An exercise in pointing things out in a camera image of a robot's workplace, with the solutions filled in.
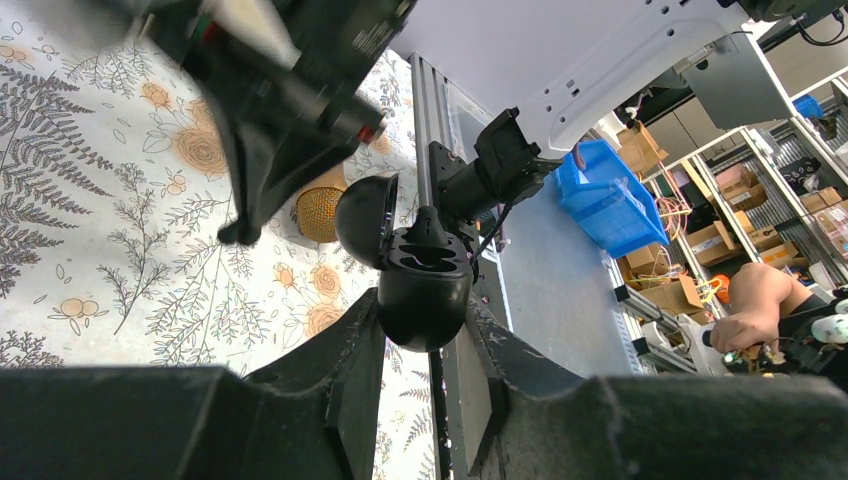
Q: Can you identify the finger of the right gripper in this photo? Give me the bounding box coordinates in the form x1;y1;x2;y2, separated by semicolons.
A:
217;102;345;246

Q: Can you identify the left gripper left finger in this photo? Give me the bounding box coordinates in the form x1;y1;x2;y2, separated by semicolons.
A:
1;289;385;479

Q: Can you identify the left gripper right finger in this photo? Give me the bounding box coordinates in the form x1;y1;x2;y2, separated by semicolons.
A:
460;299;847;479

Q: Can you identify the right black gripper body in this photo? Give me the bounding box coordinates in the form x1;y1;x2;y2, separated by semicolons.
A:
145;1;413;173

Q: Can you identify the black oval earbud case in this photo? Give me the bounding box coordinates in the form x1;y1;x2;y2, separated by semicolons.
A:
335;174;473;352

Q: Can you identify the black earbud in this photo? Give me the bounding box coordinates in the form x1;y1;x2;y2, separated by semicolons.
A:
402;205;449;248

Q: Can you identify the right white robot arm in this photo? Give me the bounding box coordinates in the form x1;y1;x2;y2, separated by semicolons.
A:
99;1;758;246

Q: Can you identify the gold microphone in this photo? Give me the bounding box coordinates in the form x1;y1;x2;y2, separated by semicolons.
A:
296;163;347;243

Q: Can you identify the floral table mat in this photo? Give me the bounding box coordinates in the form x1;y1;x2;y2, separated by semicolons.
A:
0;0;439;480

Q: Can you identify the blue plastic bin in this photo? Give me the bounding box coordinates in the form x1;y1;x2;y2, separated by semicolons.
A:
552;139;670;259

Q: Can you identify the person in background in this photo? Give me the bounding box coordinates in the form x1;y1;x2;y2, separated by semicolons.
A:
703;263;847;391

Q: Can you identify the shelving with cardboard boxes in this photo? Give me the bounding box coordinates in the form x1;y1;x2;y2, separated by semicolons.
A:
609;72;848;379

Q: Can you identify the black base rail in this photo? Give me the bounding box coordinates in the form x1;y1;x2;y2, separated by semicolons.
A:
410;52;511;480

